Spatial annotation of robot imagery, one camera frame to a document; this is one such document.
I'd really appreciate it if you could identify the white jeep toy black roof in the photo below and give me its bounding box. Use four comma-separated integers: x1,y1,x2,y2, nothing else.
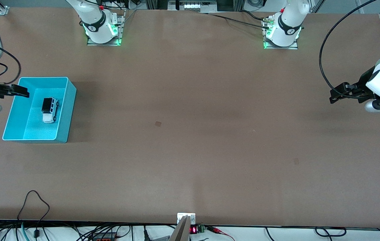
41,97,59,124

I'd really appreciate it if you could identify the teal plastic storage bin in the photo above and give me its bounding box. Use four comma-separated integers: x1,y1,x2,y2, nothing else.
2,77,77,144

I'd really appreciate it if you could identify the black power strip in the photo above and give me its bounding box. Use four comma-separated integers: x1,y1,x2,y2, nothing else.
91,231,117,241

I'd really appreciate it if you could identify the lit control box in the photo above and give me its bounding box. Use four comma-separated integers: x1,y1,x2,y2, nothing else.
168,0,217,13

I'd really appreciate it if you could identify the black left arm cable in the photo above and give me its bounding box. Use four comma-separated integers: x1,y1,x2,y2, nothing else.
319,0,376,99

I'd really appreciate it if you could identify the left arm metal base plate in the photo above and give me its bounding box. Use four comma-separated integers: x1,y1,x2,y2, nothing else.
263,18,298,50

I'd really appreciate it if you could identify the thin black looped cable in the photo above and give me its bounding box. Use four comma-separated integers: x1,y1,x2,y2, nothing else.
18,190,50,235

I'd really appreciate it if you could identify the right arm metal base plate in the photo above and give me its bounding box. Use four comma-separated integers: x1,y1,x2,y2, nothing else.
87,13,123,46

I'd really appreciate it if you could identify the short black table cable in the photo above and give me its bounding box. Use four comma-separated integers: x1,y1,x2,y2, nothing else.
240,10,271,21

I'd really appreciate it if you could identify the long black table cable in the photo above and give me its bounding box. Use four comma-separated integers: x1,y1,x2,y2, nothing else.
205,13,272,30

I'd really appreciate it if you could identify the red clip wire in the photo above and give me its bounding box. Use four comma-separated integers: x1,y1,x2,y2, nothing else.
207,226,235,241

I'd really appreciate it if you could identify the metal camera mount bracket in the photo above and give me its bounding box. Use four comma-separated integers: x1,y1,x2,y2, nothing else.
169,213,196,241

